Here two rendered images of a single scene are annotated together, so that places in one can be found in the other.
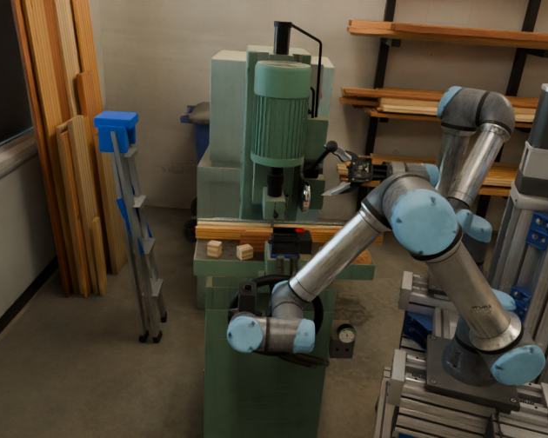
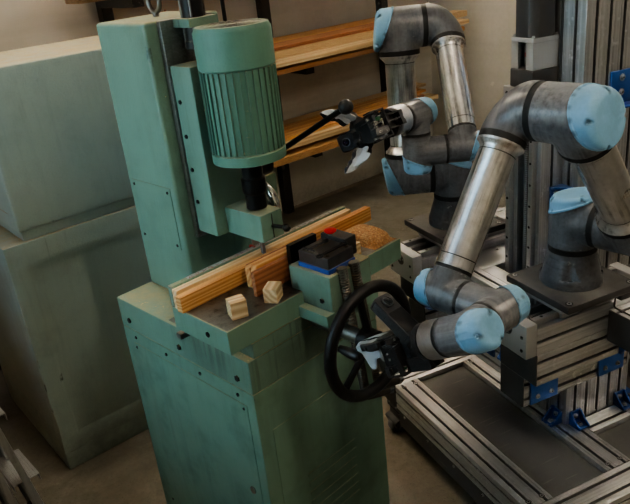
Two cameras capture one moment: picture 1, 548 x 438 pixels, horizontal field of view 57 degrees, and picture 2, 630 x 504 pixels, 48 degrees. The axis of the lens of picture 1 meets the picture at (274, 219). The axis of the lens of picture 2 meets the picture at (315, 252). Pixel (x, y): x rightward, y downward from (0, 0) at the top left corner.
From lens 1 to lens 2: 0.92 m
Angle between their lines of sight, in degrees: 34
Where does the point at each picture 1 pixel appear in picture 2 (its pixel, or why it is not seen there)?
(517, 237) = not seen: hidden behind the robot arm
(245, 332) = (489, 323)
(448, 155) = (404, 87)
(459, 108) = (403, 30)
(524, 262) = (553, 158)
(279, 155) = (271, 146)
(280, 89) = (256, 54)
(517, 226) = not seen: hidden behind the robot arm
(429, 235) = (612, 126)
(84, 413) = not seen: outside the picture
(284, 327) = (503, 301)
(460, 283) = (619, 171)
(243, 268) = (283, 312)
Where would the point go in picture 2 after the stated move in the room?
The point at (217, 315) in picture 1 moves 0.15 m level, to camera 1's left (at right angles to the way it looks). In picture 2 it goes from (266, 395) to (213, 425)
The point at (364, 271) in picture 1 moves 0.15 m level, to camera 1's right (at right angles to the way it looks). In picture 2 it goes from (392, 251) to (429, 234)
